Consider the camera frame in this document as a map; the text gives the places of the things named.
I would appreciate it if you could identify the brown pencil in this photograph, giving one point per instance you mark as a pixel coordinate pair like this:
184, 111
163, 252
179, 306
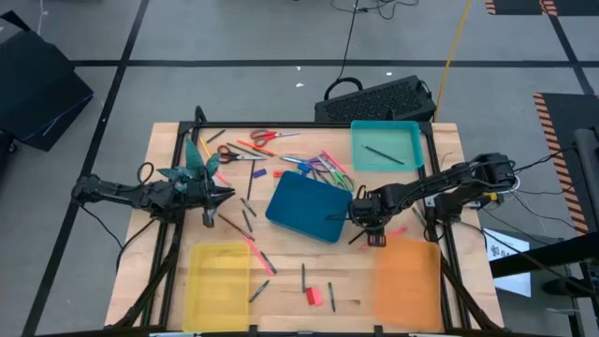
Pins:
236, 227

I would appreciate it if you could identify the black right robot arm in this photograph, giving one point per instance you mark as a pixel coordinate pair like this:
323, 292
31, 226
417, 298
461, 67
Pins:
444, 180

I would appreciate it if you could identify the yellow plastic bin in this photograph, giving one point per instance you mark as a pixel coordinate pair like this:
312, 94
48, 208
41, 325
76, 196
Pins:
215, 285

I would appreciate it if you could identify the teal plastic bin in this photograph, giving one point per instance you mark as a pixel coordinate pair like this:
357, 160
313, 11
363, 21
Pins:
388, 136

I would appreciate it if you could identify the pink pencil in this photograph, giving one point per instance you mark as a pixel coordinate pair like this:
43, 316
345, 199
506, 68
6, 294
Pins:
223, 179

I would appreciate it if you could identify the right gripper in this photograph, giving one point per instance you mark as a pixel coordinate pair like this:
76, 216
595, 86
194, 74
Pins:
375, 215

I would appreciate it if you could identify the yellow pencil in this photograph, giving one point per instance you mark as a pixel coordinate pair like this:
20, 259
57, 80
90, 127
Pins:
205, 146

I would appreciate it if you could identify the large black striped floor mat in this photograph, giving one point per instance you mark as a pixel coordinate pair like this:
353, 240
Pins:
575, 112

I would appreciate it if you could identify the black computer case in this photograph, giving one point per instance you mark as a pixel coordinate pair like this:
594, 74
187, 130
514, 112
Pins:
374, 100

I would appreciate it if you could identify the pink pen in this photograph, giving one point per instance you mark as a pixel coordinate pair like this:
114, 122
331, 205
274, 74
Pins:
334, 162
397, 231
258, 255

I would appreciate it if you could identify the green pencil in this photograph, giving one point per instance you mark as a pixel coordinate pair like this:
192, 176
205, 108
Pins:
241, 149

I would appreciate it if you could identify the green plant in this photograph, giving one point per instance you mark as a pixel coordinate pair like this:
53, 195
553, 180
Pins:
193, 156

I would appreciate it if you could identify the black stand beam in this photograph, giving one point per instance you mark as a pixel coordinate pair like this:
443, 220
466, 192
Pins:
552, 255

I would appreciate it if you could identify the pink eraser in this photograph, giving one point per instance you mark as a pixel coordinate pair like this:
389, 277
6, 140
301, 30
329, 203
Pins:
318, 297

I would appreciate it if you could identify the grey pole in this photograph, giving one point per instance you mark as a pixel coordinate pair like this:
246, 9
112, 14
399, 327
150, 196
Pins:
588, 159

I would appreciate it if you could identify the orange eraser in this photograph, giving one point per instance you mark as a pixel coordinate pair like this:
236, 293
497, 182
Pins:
278, 173

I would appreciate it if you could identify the purple scissors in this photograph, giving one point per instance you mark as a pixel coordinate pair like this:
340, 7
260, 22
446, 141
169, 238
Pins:
292, 160

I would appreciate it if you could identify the small black striped floor mat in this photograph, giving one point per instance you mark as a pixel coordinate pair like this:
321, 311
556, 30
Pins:
515, 5

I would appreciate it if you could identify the bright blue eraser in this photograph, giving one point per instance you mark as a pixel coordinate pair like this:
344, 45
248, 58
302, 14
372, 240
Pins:
304, 168

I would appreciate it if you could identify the blue plastic bin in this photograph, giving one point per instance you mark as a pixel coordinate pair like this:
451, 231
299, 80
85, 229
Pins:
304, 206

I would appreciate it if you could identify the red eraser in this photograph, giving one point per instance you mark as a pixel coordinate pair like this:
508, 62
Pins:
310, 296

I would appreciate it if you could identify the orange pen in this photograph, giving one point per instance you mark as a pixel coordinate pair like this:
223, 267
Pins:
255, 147

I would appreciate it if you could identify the white printed sign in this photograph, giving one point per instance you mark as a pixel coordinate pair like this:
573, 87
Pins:
503, 243

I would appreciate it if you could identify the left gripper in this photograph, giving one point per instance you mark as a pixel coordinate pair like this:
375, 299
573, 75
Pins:
203, 199

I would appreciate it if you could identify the black folded floor case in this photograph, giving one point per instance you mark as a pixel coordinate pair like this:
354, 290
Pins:
37, 93

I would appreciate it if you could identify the green scissors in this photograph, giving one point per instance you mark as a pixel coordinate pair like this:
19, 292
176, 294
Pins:
327, 166

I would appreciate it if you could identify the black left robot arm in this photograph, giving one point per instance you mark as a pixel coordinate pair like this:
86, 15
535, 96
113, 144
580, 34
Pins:
117, 194

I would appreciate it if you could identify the dark violet eraser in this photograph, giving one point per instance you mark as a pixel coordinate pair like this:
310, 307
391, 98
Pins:
259, 173

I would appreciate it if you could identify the orange plastic bin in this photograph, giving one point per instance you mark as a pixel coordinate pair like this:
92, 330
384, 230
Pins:
407, 285

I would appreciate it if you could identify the red scissors with black grips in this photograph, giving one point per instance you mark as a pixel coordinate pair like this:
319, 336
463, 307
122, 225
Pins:
243, 157

